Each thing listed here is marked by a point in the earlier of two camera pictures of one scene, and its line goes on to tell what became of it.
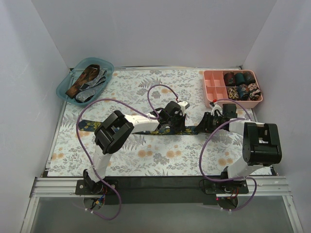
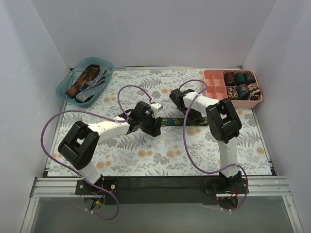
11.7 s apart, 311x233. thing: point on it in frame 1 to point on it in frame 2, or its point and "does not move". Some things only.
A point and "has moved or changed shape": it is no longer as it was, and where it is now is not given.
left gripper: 178,122 to 153,125
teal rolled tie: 239,79 does not move
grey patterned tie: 87,90 does not move
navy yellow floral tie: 89,125 has moved or changed shape
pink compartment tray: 241,85 does not move
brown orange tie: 90,74 does not move
